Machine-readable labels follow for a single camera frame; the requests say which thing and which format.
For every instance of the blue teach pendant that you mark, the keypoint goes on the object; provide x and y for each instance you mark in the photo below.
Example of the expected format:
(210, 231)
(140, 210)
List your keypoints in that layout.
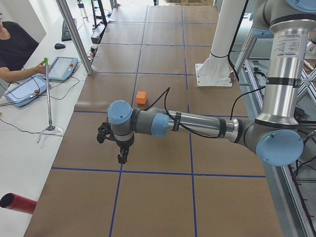
(62, 68)
(26, 92)

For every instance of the far blue teach pendant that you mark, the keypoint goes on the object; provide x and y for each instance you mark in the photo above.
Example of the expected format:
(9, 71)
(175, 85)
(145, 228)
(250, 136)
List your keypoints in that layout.
(62, 68)

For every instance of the aluminium frame post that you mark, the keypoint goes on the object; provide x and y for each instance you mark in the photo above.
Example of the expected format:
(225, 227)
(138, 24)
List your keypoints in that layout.
(67, 16)

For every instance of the white pedestal column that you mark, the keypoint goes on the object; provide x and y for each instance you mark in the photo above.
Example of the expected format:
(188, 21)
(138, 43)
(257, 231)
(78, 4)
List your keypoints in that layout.
(215, 71)

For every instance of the red cylinder tube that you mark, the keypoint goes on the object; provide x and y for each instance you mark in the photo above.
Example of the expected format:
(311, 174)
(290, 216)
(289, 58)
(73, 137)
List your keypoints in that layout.
(18, 203)

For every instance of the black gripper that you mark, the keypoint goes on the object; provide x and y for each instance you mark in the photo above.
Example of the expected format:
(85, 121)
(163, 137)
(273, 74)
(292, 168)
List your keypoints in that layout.
(124, 145)

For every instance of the aluminium side rail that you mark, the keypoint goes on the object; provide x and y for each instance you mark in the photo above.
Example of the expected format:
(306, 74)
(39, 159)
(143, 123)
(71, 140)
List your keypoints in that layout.
(293, 187)

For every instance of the black computer mouse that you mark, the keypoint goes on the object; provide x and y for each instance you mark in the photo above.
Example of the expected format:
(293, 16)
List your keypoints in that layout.
(59, 46)

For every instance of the near blue teach pendant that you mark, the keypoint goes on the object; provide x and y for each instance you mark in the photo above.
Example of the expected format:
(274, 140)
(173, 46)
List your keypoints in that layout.
(26, 92)

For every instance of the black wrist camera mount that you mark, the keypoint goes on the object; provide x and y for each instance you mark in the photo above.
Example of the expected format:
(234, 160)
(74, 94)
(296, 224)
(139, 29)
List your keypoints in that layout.
(105, 133)

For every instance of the metal reacher grabber tool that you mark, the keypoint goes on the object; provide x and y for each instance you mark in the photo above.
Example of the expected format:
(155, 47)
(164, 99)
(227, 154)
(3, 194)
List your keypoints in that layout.
(50, 127)

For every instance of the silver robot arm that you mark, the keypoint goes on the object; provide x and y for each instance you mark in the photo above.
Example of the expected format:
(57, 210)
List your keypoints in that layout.
(272, 136)

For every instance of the person in black shirt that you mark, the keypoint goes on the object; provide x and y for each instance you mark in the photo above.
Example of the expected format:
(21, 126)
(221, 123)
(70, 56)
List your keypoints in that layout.
(16, 47)

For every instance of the orange foam block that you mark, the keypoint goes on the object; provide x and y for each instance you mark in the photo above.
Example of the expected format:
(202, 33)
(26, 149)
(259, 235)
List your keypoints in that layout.
(141, 97)

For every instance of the black keyboard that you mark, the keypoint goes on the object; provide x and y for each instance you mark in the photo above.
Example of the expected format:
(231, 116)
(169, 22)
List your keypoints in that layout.
(66, 35)

